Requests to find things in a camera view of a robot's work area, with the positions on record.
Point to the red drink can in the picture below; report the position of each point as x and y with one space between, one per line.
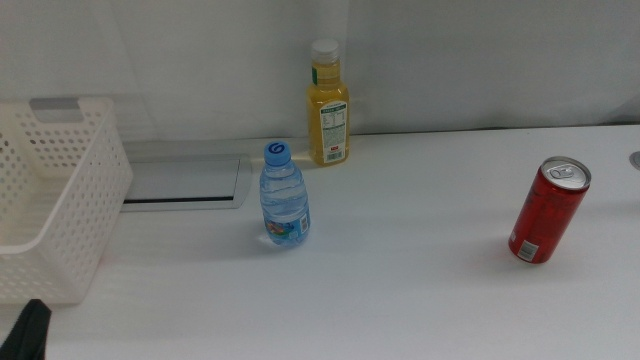
547 210

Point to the white backdrop cloth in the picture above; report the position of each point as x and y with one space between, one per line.
450 60

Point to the white perforated plastic basket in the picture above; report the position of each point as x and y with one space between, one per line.
75 200

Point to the yellow juice bottle white cap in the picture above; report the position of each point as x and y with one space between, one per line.
327 125

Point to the small water bottle blue cap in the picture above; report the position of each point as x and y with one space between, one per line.
283 200

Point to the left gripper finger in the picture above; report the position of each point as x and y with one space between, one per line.
30 335

